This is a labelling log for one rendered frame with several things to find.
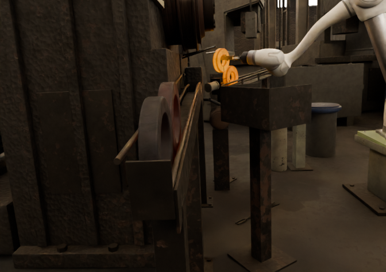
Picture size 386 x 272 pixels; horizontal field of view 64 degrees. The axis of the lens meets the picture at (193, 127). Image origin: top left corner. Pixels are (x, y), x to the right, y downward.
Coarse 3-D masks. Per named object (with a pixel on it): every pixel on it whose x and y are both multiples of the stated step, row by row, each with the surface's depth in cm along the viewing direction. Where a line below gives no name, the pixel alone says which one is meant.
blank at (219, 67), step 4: (220, 48) 201; (224, 48) 202; (216, 52) 199; (220, 52) 199; (224, 52) 203; (216, 56) 197; (220, 56) 200; (216, 60) 197; (220, 60) 200; (224, 60) 206; (216, 64) 198; (220, 64) 201; (224, 64) 205; (228, 64) 208; (216, 68) 201; (220, 68) 201; (224, 68) 205
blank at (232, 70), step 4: (228, 68) 208; (232, 68) 212; (224, 72) 209; (228, 72) 208; (232, 72) 214; (236, 72) 216; (224, 76) 208; (228, 76) 209; (232, 76) 217; (236, 76) 217; (224, 80) 209; (228, 80) 209; (232, 80) 216; (228, 84) 210; (236, 84) 218
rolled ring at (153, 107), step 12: (156, 96) 57; (144, 108) 53; (156, 108) 53; (168, 108) 63; (144, 120) 51; (156, 120) 51; (168, 120) 63; (144, 132) 51; (156, 132) 50; (168, 132) 65; (144, 144) 50; (156, 144) 50; (168, 144) 65; (144, 156) 50; (156, 156) 50; (168, 156) 65
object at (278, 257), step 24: (240, 96) 110; (264, 96) 100; (288, 96) 103; (240, 120) 112; (264, 120) 101; (288, 120) 104; (264, 144) 117; (264, 168) 119; (264, 192) 121; (264, 216) 123; (264, 240) 125; (240, 264) 126; (264, 264) 124; (288, 264) 124
